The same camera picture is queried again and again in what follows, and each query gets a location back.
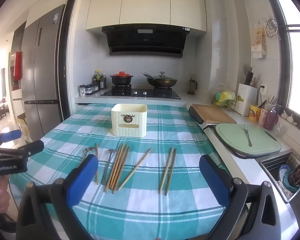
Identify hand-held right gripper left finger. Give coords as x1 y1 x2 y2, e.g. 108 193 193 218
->
16 154 99 240

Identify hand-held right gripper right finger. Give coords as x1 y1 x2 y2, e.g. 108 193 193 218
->
199 155 289 240

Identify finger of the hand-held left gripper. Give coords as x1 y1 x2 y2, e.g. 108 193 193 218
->
0 140 45 159
0 129 22 150

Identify metal spoon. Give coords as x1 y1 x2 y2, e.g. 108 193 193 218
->
84 146 98 165
101 149 117 184

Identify cream ribbed utensil box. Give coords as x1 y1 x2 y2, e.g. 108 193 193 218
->
111 103 148 138

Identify person's left hand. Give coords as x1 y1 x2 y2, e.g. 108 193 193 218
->
0 176 11 217

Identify cardboard box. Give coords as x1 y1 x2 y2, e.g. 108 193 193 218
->
16 115 33 143

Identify black tray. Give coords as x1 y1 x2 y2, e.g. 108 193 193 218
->
202 124 248 159

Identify metal fork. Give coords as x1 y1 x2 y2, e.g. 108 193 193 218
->
243 125 253 147

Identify green cutting board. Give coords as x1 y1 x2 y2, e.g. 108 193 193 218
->
216 123 282 155

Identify wooden cutting board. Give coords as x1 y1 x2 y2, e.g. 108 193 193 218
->
192 104 237 124

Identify black padded bar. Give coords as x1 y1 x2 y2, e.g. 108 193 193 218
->
189 106 204 124

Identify blue patterned bowl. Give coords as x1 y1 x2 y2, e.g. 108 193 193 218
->
279 165 294 183

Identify teal checked tablecloth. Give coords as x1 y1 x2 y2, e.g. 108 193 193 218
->
10 102 228 240

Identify grey refrigerator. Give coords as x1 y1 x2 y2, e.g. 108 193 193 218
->
22 4 65 137

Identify pink cup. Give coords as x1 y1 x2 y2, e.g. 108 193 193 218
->
259 109 268 126

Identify clear glass cup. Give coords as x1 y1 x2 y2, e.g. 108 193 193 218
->
274 122 288 138

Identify white knife holder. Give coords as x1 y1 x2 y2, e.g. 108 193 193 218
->
237 83 259 117

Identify dark sauce bottles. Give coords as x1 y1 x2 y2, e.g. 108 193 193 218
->
93 69 107 90

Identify garlic bulbs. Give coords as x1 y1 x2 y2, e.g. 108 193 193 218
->
281 110 298 125

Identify black gas stove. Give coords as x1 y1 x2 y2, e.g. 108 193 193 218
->
101 84 182 99

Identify black clay pot red lid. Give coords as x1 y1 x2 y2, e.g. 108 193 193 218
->
110 71 133 87

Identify kitchen knives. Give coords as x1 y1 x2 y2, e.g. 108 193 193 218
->
243 65 254 85

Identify dark wok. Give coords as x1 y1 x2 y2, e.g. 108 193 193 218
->
142 72 178 89

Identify glass wok lid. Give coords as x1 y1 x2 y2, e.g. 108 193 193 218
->
152 71 173 80

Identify window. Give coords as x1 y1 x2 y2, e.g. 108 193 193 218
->
269 0 300 120

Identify black range hood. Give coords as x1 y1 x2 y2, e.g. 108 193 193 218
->
102 25 192 58

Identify red wall hanging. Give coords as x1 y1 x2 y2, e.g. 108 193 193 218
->
14 51 23 80

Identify white wall cabinet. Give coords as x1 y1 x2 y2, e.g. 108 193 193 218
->
86 0 207 32

